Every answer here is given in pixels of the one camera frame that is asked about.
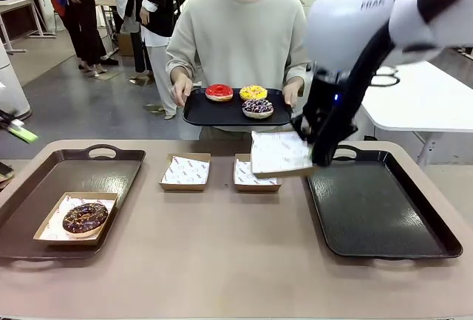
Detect cardboard carton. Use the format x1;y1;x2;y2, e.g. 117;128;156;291
117;33;135;57

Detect person in beige sweater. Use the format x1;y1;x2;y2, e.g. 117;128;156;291
166;0;311;140

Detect black serving tray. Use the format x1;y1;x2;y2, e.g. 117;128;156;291
183;86;295;127

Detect brown cardboard donut box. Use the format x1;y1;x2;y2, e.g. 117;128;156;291
250;130;319;180
158;152;211;192
33;191;119;247
233;153;283;193

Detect purple sprinkled donut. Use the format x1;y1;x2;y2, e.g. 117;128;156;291
242;98;275;120

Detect white rounded table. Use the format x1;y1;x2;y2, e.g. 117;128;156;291
360;61;473;168

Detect mannequin in white shirt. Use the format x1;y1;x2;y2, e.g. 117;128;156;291
110;0;152;81

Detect black textured plastic tray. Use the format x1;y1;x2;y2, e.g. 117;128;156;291
305;145;464;261

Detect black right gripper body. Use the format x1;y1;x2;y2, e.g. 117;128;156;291
304;71;352;140

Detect white printed paper liner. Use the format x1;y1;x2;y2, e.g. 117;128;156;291
235;159;280;187
251;131;313;174
161;155;211;185
39;194;118;242

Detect chocolate sprinkled donut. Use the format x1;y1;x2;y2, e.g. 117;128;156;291
61;202;109;239

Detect yellow sprinkled donut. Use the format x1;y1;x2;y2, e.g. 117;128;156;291
239;84;268;101

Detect thick black cable sheath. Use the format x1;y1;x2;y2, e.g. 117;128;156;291
313;0;473;168

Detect red glazed donut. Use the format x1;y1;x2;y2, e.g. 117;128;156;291
205;84;234;103

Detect gold mannequin base plate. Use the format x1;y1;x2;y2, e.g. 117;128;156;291
143;102;167;115

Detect person's left forearm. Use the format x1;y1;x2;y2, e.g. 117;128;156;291
284;37;311;85

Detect person's right forearm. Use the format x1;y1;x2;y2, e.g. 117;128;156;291
166;37;203;85

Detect person's right hand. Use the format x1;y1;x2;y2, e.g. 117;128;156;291
171;78;193;109

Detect mannequin black cardigan beige trousers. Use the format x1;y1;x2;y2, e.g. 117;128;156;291
135;0;186;120

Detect brown plastic tray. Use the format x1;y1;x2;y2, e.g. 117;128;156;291
0;144;147;262

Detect person's left hand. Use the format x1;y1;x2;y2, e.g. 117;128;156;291
282;78;304;109

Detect person in black trousers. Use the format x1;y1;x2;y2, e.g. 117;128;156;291
42;0;120;73

